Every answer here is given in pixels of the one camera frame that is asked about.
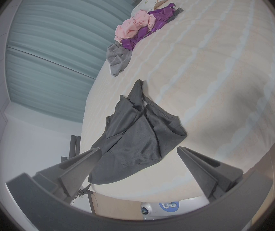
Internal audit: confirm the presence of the bed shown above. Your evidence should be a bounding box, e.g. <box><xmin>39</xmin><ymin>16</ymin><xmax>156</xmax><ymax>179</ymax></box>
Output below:
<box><xmin>80</xmin><ymin>0</ymin><xmax>275</xmax><ymax>222</ymax></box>

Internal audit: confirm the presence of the black T-shirt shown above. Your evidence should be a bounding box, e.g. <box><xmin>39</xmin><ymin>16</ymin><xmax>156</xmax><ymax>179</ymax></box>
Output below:
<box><xmin>88</xmin><ymin>79</ymin><xmax>188</xmax><ymax>185</ymax></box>

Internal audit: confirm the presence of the blue-green curtain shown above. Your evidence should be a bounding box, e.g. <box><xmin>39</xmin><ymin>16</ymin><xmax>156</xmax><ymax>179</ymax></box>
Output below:
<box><xmin>5</xmin><ymin>0</ymin><xmax>148</xmax><ymax>123</ymax></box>

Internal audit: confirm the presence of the pink garment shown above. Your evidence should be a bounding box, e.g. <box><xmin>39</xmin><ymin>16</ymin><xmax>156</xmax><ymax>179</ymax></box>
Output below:
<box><xmin>114</xmin><ymin>10</ymin><xmax>156</xmax><ymax>43</ymax></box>

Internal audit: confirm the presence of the black chest of drawers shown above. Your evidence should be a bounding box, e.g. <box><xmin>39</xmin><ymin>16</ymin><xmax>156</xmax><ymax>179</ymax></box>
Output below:
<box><xmin>70</xmin><ymin>135</ymin><xmax>82</xmax><ymax>161</ymax></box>

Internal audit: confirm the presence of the purple garment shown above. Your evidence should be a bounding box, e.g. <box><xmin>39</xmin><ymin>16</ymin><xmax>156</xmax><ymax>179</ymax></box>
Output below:
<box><xmin>121</xmin><ymin>3</ymin><xmax>176</xmax><ymax>51</ymax></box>

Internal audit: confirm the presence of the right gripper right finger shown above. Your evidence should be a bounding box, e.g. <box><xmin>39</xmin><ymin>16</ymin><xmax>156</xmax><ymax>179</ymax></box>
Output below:
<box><xmin>177</xmin><ymin>146</ymin><xmax>244</xmax><ymax>200</ymax></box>

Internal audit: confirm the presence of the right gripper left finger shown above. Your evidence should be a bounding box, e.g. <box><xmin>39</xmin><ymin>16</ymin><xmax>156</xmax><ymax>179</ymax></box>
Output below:
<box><xmin>32</xmin><ymin>147</ymin><xmax>102</xmax><ymax>203</ymax></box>

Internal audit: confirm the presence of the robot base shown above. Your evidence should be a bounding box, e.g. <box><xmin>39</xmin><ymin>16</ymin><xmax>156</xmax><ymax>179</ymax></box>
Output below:
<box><xmin>140</xmin><ymin>198</ymin><xmax>211</xmax><ymax>222</ymax></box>

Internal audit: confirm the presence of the dark grey garment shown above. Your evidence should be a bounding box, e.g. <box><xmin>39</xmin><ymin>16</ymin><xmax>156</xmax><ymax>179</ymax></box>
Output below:
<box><xmin>167</xmin><ymin>7</ymin><xmax>184</xmax><ymax>24</ymax></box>

